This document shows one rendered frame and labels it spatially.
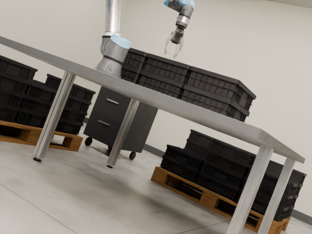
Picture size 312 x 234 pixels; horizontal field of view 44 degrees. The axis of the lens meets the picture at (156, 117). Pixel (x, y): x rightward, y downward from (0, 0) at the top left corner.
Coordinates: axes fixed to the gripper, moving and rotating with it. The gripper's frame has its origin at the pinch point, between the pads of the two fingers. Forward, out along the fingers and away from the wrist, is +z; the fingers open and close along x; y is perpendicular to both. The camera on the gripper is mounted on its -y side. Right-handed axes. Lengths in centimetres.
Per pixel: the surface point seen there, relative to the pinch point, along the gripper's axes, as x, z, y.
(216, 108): -30, 23, -35
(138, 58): 17.1, 9.5, 0.5
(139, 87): 14, 29, -62
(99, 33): 78, -56, 424
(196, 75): -14.9, 9.5, -24.5
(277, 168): -145, 44, 108
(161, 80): 0.9, 18.0, -13.1
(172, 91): -6.9, 21.9, -18.5
